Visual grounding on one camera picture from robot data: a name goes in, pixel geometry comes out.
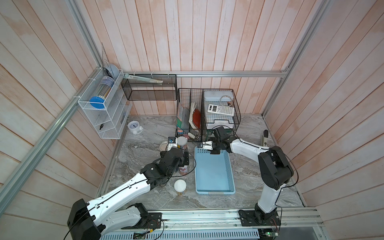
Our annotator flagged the white lid red can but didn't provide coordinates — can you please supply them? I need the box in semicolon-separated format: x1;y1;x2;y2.
179;165;189;176

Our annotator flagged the silver can blue label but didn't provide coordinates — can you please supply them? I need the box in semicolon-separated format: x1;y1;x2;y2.
159;141;169;152

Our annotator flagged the white lid colourful can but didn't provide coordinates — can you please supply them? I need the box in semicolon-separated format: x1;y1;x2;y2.
176;136;188;150

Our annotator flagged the light blue plastic basket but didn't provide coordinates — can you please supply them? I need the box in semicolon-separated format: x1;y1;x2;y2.
195;147;236;195

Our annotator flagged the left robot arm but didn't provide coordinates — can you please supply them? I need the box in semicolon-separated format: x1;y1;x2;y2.
66;147;190;240

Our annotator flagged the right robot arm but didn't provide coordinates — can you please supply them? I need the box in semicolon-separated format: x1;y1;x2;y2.
202;126;294;227

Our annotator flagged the white lid yellow can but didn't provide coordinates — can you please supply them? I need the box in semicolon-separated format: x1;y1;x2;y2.
174;180;187;196

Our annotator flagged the white calculator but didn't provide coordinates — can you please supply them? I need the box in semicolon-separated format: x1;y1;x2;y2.
208;104;235;117

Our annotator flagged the red booklet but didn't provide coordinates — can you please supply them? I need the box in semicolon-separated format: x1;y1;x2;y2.
192;109;201;129

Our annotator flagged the small white alarm clock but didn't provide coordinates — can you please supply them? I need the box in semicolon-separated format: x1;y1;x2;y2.
128;121;144;135

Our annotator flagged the green white ruler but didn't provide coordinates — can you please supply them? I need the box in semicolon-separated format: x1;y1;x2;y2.
124;74;163;84

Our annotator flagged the blue lid clear tube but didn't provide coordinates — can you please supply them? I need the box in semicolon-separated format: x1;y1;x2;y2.
90;76;115;109

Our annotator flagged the grey blue round disc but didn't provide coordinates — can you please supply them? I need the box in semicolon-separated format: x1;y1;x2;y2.
104;63;120;80

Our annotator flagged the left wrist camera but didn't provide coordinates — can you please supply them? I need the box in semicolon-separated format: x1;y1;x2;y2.
166;137;178;151

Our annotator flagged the black wire desk organizer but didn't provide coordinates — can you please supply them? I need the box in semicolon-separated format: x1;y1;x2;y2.
175;88;241;142

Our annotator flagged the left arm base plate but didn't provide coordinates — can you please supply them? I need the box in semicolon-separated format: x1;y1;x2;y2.
122;212;162;230

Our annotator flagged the black mesh wall basket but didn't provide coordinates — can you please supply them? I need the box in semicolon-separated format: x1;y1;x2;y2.
121;74;178;101

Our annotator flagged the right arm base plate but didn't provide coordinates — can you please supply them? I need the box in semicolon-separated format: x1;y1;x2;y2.
238;209;281;227

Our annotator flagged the white wire wall shelf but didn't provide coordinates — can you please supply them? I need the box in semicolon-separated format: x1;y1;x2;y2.
78;69;132;140

